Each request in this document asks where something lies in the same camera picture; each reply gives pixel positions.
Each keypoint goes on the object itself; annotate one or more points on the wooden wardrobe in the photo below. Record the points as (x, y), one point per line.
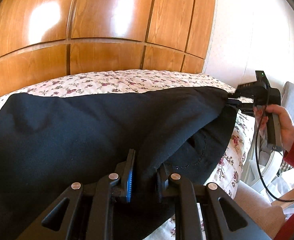
(44, 39)

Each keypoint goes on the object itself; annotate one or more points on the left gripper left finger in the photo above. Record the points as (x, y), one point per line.
(85, 211)

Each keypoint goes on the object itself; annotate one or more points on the grey trouser leg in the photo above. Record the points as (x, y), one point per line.
(269, 218)

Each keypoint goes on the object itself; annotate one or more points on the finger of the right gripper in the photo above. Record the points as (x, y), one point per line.
(238, 104)
(234, 95)

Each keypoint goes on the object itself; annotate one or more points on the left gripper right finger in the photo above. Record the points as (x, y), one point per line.
(204, 211)

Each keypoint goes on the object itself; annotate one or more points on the person's right hand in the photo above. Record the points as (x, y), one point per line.
(286, 123)

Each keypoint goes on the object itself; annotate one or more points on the white bed frame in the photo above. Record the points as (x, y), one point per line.
(269, 164)

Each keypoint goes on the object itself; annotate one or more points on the floral bedspread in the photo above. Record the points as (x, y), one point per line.
(228, 171)

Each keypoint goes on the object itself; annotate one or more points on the black pants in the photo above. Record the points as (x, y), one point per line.
(48, 143)

